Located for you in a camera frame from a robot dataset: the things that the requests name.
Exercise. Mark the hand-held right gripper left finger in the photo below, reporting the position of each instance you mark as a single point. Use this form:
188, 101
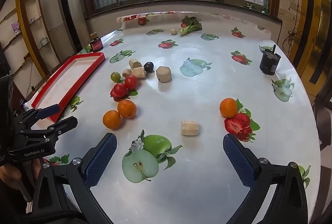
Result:
101, 159

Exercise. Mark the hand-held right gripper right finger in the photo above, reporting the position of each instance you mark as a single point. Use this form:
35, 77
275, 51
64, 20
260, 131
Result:
240, 161

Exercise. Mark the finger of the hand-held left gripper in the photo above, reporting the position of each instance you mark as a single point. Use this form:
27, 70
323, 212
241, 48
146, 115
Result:
64, 123
50, 109

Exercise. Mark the orange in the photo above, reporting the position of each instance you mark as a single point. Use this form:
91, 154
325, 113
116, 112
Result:
127, 108
228, 107
112, 119

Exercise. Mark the red rimmed white tray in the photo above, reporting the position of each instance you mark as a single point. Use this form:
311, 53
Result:
70, 71

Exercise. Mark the red tomato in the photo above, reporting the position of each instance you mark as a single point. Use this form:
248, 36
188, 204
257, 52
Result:
131, 82
119, 89

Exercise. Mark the green tomato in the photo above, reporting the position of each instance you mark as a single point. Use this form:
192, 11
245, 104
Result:
115, 76

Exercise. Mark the person's left hand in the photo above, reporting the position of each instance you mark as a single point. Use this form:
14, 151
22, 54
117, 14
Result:
9, 177

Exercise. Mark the beige foam block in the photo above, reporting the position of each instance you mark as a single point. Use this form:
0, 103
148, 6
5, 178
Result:
135, 63
190, 128
138, 72

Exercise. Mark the small white green box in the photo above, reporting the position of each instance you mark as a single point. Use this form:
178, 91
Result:
44, 41

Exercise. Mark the fruit printed tablecloth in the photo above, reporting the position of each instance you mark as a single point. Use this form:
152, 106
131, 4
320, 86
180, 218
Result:
207, 91

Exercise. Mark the black motor with red label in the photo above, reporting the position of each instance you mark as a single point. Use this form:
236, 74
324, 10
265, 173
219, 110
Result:
96, 45

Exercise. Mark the purple plush toy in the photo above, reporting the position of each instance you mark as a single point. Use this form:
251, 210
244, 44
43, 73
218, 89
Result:
16, 28

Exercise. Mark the white tower air conditioner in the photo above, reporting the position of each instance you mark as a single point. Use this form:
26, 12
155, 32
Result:
68, 13

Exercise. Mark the dark purple plum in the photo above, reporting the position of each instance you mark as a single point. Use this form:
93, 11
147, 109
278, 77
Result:
149, 67

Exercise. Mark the black cylinder motor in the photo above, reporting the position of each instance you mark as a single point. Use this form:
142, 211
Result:
269, 64

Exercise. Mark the green bok choy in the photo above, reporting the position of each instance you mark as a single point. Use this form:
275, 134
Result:
191, 26

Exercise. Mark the yellow wooden cabinet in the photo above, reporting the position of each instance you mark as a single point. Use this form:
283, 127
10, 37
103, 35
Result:
319, 32

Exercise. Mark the green bottle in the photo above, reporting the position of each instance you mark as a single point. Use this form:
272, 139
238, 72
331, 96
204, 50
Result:
266, 4

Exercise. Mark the yellow framed wall shelf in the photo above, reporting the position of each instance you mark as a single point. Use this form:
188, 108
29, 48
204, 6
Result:
26, 39

